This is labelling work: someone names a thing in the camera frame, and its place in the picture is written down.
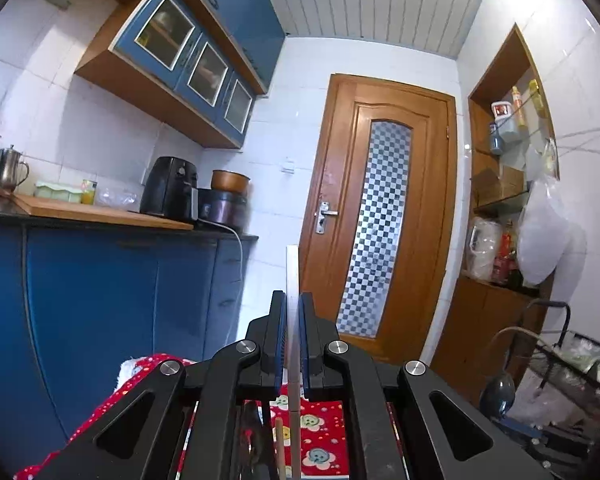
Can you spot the white jar red label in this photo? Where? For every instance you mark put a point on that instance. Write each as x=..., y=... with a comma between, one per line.
x=501, y=110

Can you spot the wooden wall shelf niche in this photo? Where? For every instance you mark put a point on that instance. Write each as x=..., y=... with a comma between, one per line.
x=480, y=320

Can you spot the cardboard box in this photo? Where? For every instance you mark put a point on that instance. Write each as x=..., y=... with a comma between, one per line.
x=497, y=185

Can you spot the white hanging plastic bag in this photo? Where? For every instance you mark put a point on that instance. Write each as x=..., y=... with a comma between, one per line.
x=550, y=235

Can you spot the wooden countertop board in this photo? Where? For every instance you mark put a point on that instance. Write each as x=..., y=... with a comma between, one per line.
x=105, y=212

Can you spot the orange jar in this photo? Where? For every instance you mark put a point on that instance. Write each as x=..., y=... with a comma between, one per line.
x=89, y=194

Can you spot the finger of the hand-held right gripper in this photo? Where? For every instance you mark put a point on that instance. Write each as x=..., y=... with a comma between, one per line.
x=555, y=455

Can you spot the blue base cabinet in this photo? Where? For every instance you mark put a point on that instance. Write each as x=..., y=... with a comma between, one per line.
x=105, y=300

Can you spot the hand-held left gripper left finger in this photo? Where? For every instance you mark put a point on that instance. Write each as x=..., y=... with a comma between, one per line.
x=280, y=340

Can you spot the long wooden chopstick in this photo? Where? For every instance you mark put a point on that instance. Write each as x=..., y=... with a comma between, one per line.
x=280, y=450

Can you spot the blue wall cabinet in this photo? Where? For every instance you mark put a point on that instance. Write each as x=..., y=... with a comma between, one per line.
x=155, y=60

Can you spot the black spoon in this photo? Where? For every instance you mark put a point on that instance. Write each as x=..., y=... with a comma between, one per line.
x=497, y=396

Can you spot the brown pot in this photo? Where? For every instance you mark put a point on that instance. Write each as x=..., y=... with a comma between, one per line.
x=230, y=181

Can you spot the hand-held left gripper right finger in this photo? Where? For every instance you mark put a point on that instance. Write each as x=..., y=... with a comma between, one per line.
x=306, y=340

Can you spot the yellow bottle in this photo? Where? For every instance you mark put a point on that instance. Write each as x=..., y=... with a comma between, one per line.
x=536, y=100

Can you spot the red floral tablecloth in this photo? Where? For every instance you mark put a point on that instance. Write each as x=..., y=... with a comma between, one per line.
x=320, y=430

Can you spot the green lidded container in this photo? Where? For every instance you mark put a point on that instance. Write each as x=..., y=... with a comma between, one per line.
x=57, y=192

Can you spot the wall light switch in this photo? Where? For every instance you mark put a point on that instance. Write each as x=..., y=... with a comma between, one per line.
x=288, y=166

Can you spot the white chopstick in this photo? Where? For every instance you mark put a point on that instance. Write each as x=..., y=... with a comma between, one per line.
x=292, y=280

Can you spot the black air fryer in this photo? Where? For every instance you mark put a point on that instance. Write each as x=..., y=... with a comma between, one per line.
x=167, y=187

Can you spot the wooden door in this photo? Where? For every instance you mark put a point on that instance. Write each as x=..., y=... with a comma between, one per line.
x=340, y=160

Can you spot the metal kettle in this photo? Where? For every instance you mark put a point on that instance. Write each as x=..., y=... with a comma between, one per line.
x=7, y=170

